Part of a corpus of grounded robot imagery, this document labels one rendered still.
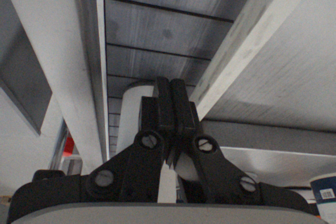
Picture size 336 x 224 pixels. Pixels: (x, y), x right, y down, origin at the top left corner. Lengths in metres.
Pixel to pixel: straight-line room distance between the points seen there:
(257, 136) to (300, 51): 0.20
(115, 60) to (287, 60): 0.20
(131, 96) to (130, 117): 0.02
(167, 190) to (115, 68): 0.11
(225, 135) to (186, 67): 0.23
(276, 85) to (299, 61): 0.05
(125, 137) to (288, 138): 0.35
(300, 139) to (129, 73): 0.37
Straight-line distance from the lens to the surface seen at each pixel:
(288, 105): 0.39
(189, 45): 0.17
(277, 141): 0.45
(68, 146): 0.51
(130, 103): 0.19
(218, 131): 0.39
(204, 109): 0.17
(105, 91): 0.23
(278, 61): 0.29
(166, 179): 0.17
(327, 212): 0.71
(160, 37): 0.16
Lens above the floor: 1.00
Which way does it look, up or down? 31 degrees down
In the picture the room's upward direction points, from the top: 180 degrees clockwise
